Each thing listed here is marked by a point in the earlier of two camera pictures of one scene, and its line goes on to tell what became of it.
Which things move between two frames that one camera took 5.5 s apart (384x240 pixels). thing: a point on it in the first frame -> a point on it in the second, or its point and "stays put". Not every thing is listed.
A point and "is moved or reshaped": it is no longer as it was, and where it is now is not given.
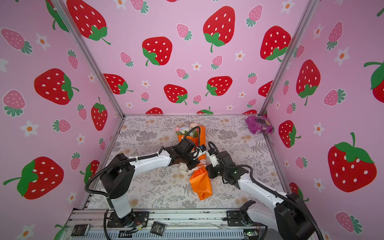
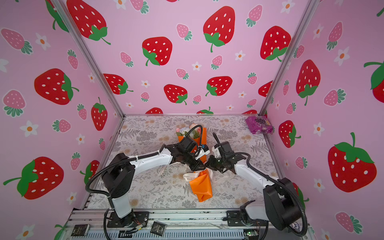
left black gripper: (195, 162) stays put
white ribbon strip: (189, 172) is moved or reshaped
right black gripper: (210, 169) -> (210, 163)
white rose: (182, 129) stays put
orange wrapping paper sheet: (200, 177) stays put
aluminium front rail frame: (118, 224) stays put
